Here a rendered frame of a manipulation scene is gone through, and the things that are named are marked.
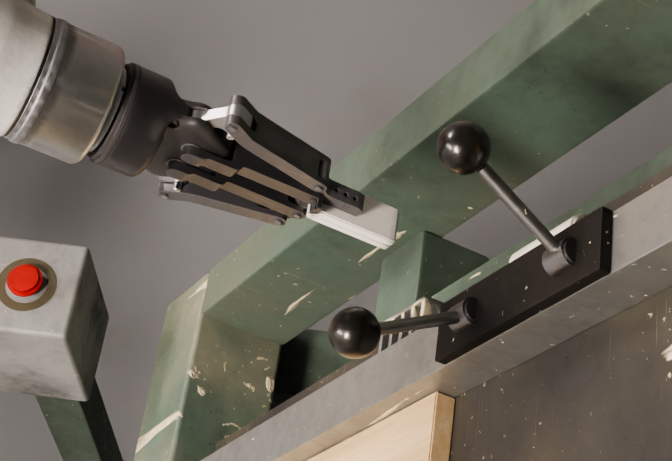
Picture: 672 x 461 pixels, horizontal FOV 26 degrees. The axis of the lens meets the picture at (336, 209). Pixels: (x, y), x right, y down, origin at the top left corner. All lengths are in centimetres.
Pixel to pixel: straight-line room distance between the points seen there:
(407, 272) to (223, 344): 32
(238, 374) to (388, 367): 47
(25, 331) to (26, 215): 119
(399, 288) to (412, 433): 27
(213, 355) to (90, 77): 73
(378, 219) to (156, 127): 19
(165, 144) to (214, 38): 201
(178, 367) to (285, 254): 23
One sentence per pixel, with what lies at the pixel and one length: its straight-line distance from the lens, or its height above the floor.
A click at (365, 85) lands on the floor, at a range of 295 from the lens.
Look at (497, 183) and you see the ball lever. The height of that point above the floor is 154.
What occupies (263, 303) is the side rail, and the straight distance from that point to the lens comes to 162.
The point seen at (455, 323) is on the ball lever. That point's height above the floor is 140.
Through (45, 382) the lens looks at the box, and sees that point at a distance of 178.
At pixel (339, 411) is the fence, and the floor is 121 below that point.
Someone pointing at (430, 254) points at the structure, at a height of 115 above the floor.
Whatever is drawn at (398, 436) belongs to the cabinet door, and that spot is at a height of 127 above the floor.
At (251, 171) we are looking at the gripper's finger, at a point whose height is 151.
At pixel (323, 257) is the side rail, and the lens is 150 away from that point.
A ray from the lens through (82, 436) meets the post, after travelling 200.
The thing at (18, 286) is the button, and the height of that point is 94.
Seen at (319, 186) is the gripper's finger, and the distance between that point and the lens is 104.
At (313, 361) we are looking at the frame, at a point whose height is 79.
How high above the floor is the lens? 239
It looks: 59 degrees down
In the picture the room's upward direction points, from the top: straight up
